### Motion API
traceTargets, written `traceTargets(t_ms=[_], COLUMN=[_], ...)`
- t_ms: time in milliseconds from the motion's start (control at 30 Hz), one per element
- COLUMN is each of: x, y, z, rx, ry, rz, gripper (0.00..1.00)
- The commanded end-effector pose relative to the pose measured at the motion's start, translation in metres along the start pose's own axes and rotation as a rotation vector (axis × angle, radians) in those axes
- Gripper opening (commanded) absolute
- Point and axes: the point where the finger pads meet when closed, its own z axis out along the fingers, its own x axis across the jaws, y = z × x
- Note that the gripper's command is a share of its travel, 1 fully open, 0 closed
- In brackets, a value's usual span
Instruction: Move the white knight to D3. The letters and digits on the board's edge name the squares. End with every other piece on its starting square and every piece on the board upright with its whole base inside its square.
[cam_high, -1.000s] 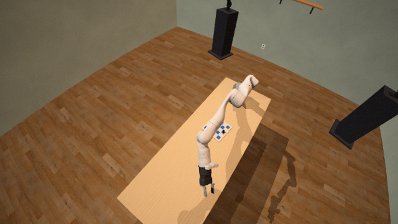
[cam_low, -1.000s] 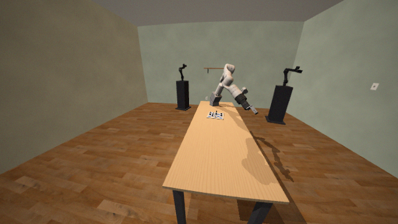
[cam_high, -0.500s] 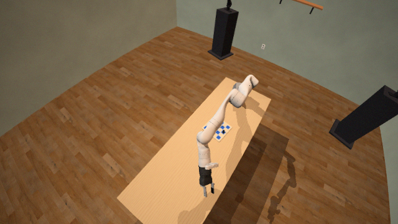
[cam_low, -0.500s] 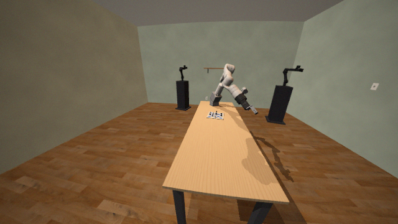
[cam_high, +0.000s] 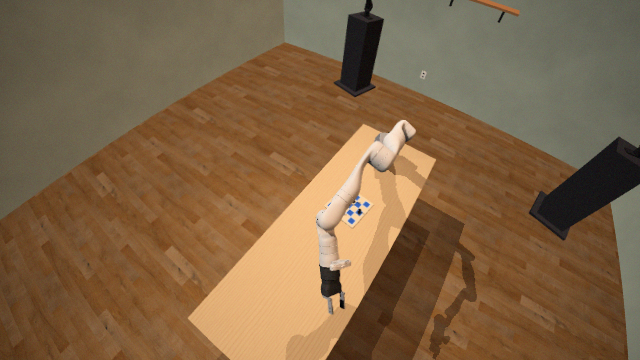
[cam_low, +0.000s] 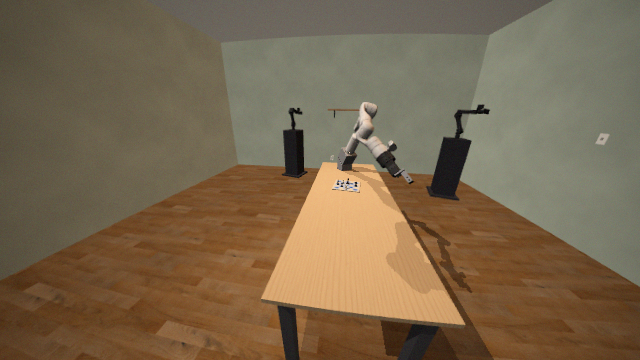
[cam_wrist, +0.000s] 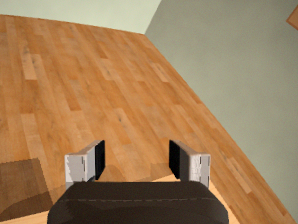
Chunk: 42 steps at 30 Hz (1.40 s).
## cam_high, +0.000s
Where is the blue and cream chessboard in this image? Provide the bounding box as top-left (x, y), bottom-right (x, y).
top-left (324, 194), bottom-right (374, 228)

